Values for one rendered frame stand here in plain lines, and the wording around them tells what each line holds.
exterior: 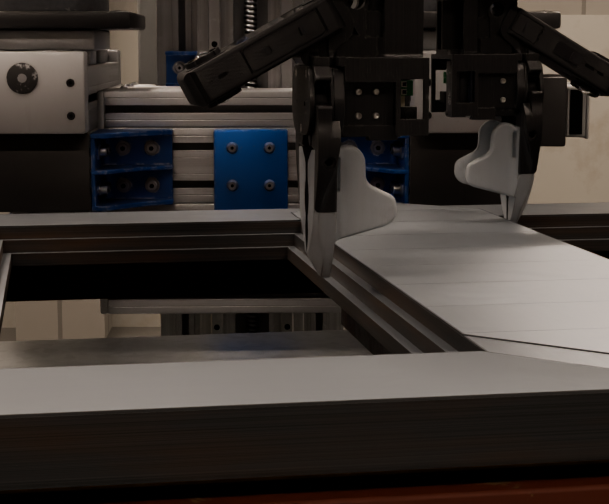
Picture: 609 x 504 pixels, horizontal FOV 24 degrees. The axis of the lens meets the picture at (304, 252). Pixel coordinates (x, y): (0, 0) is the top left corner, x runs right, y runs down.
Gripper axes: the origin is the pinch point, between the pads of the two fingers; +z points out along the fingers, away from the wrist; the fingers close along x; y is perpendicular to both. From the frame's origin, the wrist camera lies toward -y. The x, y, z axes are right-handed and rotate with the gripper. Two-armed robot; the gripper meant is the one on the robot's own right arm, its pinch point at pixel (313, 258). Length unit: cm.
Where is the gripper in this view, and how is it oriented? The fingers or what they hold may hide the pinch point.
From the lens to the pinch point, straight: 100.5
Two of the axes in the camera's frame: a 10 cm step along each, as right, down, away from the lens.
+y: 9.9, -0.2, 1.7
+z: 0.0, 9.9, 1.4
